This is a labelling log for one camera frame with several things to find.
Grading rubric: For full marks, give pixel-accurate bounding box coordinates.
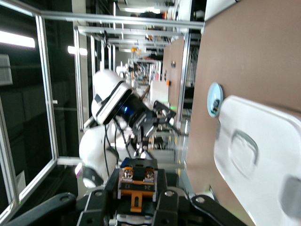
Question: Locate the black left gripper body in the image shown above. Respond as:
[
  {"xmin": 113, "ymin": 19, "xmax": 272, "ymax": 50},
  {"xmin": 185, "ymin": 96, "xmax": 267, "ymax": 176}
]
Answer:
[{"xmin": 116, "ymin": 93, "xmax": 166, "ymax": 143}]

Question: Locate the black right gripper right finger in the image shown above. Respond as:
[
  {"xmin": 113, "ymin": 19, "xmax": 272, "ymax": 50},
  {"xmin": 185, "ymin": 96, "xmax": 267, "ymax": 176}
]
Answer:
[{"xmin": 152, "ymin": 168, "xmax": 250, "ymax": 226}]

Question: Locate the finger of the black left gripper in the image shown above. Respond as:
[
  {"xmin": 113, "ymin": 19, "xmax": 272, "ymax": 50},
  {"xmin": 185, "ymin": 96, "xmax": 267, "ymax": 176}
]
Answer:
[
  {"xmin": 152, "ymin": 100, "xmax": 177, "ymax": 127},
  {"xmin": 131, "ymin": 135, "xmax": 151, "ymax": 159}
]

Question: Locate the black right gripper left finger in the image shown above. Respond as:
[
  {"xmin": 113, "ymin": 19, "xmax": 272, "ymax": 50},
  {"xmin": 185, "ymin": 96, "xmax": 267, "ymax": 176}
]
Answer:
[{"xmin": 0, "ymin": 168, "xmax": 120, "ymax": 226}]

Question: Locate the light blue round plate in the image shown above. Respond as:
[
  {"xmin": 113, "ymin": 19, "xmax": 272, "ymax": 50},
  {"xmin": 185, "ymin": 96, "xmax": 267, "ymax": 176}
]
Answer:
[{"xmin": 206, "ymin": 82, "xmax": 225, "ymax": 118}]

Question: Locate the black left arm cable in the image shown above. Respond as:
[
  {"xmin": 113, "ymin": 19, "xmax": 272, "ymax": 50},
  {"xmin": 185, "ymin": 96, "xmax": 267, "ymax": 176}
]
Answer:
[{"xmin": 103, "ymin": 117, "xmax": 132, "ymax": 176}]

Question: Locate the white lidded container grey handle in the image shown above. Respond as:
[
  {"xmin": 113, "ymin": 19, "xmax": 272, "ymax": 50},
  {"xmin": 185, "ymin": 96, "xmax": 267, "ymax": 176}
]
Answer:
[{"xmin": 213, "ymin": 95, "xmax": 301, "ymax": 226}]

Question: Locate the aluminium cage frame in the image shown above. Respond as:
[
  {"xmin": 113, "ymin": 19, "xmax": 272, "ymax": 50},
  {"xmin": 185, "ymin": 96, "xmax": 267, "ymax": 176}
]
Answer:
[{"xmin": 0, "ymin": 0, "xmax": 205, "ymax": 212}]

